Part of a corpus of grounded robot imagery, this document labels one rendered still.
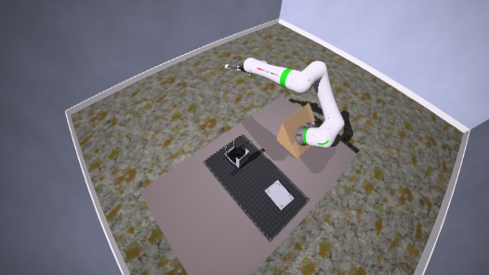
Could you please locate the white rectangular frame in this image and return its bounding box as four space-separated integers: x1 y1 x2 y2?
265 180 294 210

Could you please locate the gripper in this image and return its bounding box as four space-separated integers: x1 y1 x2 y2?
225 64 246 72

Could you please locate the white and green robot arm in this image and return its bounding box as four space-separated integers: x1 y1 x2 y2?
244 58 345 148

